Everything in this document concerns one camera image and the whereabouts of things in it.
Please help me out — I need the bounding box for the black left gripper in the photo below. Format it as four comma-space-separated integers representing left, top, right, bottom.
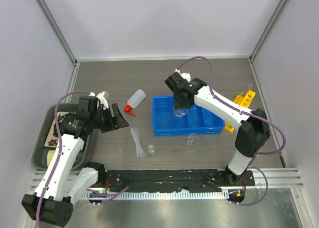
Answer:
90, 103, 129, 133

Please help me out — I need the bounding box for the wide clear glass beaker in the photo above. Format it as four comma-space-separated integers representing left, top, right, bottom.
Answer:
172, 107, 188, 118

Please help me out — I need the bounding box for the white squeeze bottle red cap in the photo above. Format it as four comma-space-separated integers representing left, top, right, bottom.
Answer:
124, 89, 146, 116

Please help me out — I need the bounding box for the blue divided plastic bin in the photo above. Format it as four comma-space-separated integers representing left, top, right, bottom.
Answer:
152, 96, 225, 137

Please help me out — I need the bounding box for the bundle of plastic pipettes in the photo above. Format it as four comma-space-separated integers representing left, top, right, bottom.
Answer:
130, 127, 146, 158

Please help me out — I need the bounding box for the tall clear glass beaker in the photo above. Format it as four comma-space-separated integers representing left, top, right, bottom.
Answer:
186, 134, 199, 147

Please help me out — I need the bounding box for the yellow test tube rack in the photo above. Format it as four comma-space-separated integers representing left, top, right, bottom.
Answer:
224, 89, 256, 134

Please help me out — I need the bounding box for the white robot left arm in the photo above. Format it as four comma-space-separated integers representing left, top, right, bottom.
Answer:
21, 91, 129, 227

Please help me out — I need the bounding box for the pale yellow cup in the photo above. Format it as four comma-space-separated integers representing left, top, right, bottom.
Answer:
46, 150, 55, 167

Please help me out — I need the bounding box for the grey plastic tray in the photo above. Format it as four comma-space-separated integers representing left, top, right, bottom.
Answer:
31, 105, 94, 171

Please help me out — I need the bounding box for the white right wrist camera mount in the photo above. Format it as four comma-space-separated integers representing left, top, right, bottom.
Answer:
175, 69, 191, 82

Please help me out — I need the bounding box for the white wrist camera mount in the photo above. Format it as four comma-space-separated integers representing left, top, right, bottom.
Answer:
89, 91, 109, 110
175, 69, 191, 82

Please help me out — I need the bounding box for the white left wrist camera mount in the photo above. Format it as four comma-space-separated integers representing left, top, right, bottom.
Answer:
89, 91, 109, 110

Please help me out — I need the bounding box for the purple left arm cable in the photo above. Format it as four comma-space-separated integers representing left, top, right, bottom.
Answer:
34, 90, 130, 228

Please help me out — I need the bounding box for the white slotted cable duct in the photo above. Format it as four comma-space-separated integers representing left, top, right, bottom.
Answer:
82, 191, 229, 200

